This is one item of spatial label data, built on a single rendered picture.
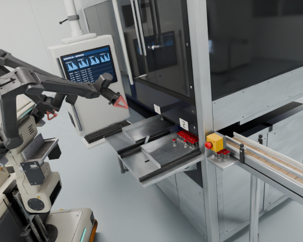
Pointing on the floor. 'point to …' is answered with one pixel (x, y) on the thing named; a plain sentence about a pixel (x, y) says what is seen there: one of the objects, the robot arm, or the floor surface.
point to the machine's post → (204, 108)
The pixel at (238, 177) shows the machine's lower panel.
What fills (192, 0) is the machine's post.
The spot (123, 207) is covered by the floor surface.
